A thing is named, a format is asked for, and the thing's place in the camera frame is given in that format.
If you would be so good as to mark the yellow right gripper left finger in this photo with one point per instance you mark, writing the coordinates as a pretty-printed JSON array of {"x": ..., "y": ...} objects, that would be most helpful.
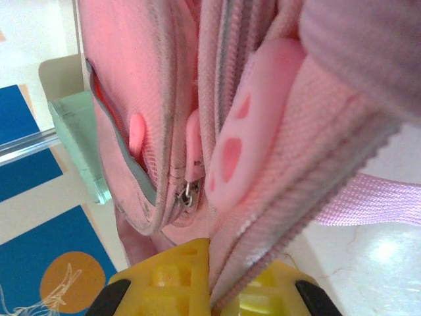
[{"x": 158, "y": 283}]

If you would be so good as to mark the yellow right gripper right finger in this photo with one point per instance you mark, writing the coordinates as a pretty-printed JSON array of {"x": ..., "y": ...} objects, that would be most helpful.
[{"x": 273, "y": 296}]

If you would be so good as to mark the pink student backpack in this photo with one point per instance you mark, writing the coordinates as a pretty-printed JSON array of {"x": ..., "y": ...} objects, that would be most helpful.
[{"x": 263, "y": 115}]

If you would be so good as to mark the mint green square case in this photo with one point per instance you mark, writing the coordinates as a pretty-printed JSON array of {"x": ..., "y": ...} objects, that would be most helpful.
[{"x": 77, "y": 131}]

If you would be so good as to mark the aluminium left frame post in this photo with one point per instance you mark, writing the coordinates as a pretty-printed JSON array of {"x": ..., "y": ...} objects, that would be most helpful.
[{"x": 26, "y": 145}]

